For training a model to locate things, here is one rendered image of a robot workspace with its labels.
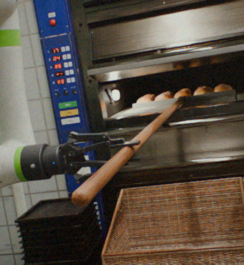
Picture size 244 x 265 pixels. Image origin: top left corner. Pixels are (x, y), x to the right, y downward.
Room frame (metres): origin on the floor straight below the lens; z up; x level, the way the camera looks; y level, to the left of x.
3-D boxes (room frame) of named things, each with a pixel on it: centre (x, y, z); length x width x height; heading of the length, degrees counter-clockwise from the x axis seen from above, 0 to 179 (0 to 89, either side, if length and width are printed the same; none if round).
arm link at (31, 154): (1.18, 0.21, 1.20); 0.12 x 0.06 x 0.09; 166
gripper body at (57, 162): (1.16, 0.14, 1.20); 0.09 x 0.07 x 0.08; 76
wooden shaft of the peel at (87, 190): (1.57, -0.13, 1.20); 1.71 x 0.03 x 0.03; 166
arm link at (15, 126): (1.33, 0.29, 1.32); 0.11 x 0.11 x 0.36; 76
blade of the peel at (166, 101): (2.66, -0.41, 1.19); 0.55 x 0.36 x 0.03; 76
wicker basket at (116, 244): (1.85, -0.18, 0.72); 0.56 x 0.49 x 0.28; 77
